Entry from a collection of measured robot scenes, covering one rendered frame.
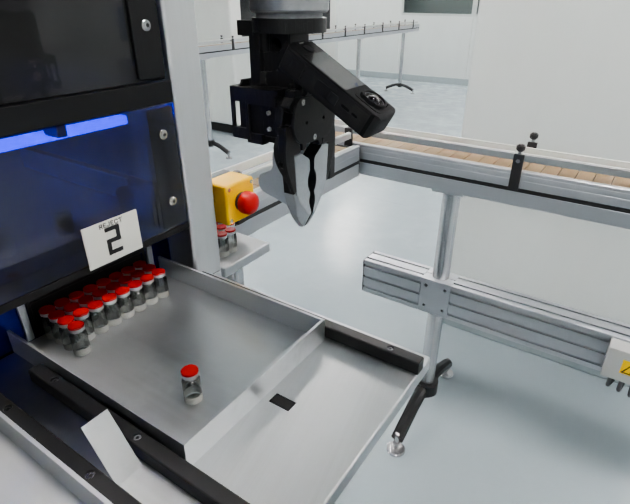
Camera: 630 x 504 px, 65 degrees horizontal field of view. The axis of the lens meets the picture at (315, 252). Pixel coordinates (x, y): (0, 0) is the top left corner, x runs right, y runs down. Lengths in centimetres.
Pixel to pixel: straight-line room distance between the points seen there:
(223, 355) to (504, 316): 99
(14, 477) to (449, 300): 122
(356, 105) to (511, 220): 161
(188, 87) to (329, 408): 48
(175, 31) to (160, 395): 48
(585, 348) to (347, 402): 98
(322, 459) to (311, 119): 35
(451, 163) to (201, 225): 75
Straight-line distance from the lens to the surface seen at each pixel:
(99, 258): 72
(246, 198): 85
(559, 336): 150
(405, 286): 158
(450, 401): 194
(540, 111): 191
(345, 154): 138
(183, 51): 76
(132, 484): 57
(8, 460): 65
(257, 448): 58
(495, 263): 212
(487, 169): 134
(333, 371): 66
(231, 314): 77
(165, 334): 75
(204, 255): 85
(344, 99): 46
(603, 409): 212
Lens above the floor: 131
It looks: 27 degrees down
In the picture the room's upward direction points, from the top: straight up
